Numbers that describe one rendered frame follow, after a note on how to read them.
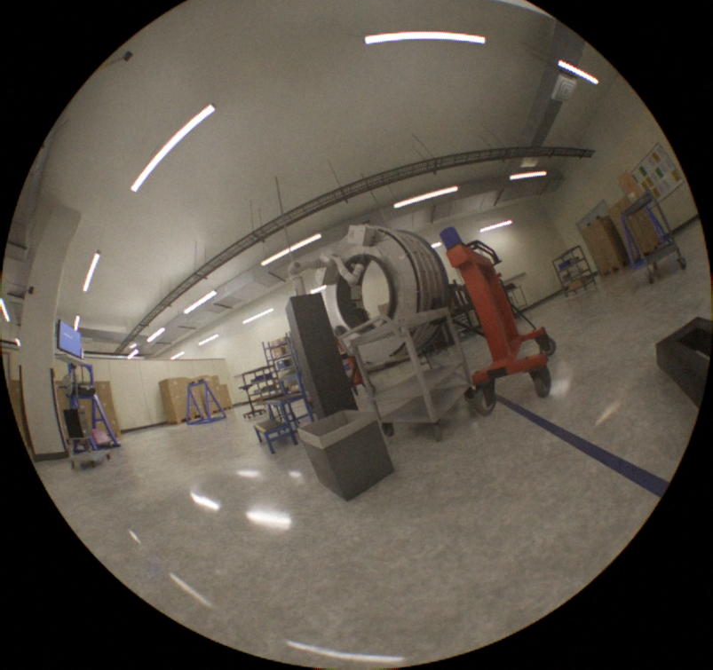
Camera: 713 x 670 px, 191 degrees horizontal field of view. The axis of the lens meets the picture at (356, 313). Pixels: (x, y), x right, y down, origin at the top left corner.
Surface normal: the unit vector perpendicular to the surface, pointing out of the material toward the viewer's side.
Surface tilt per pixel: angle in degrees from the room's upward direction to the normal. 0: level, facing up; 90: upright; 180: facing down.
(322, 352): 90
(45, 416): 90
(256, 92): 180
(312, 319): 90
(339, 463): 90
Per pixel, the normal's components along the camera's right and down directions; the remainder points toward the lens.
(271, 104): 0.31, 0.93
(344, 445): 0.54, -0.35
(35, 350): 0.93, -0.34
